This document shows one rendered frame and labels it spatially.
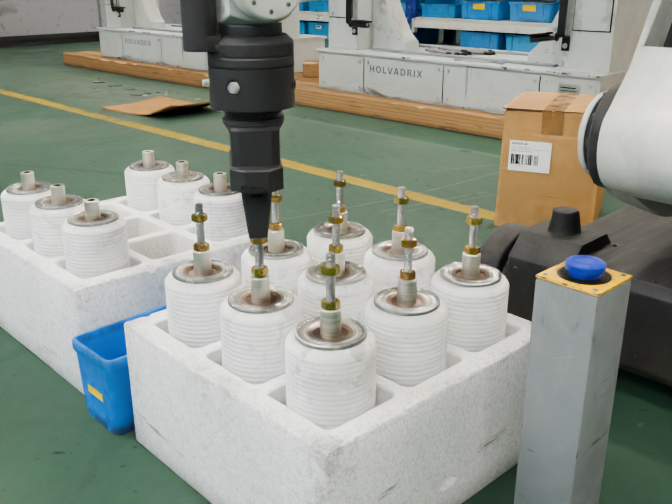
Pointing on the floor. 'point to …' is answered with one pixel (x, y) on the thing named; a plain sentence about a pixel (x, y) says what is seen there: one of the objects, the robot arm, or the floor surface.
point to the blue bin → (107, 374)
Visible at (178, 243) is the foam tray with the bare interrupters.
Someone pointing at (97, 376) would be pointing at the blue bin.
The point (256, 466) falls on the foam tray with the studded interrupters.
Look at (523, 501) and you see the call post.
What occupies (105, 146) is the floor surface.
